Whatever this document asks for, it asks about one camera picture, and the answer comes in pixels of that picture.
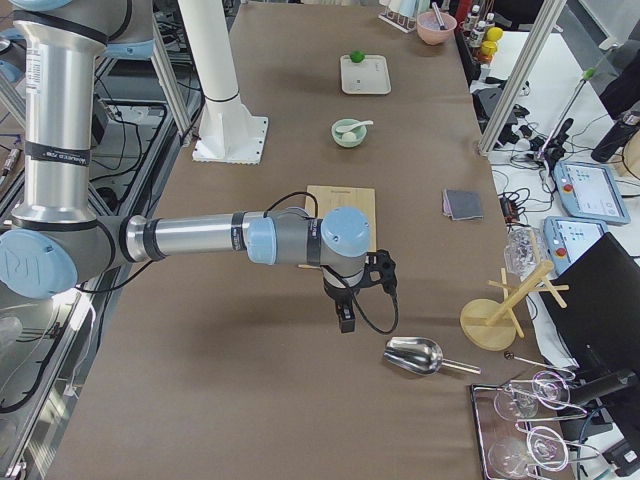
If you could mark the teach pendant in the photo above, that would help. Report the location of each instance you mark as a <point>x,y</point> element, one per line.
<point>589,191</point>
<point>567,239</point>

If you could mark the aluminium frame post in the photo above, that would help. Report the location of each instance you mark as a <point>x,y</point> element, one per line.
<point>536,39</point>

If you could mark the wooden mug tree stand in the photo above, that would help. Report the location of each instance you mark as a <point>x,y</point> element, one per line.
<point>493,325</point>

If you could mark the green lime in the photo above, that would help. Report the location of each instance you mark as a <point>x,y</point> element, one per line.
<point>357,56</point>

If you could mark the upper teach pendant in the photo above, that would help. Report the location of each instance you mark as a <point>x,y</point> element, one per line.
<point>589,191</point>

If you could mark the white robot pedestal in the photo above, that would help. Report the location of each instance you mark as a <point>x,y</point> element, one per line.
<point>228,132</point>

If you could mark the light green ceramic bowl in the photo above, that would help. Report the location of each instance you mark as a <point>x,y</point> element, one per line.
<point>360,132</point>

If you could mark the white ceramic spoon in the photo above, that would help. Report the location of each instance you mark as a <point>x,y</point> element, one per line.
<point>342,129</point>

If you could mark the lower teach pendant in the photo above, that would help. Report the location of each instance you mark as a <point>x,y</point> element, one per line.
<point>567,239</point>

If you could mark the wire glass rack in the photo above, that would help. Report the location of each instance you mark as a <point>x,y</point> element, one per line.
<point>517,429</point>

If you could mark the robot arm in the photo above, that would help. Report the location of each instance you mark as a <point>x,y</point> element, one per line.
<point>56,242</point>

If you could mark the beige rabbit tray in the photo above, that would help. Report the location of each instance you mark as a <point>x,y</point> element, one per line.
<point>368,77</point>

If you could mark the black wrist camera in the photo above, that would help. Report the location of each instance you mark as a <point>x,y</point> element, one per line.
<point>379,270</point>

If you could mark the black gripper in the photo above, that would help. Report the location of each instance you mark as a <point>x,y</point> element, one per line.
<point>338,295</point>

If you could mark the bamboo cutting board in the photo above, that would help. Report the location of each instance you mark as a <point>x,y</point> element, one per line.
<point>345,200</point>

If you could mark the pink bowl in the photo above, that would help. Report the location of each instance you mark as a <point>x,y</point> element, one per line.
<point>429,30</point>

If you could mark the black monitor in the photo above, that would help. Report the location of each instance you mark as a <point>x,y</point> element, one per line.
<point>600,324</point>

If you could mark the folded grey cloth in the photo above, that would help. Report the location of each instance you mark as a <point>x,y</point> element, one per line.
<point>462,205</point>

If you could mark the metal scoop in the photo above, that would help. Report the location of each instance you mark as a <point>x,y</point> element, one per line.
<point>422,356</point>

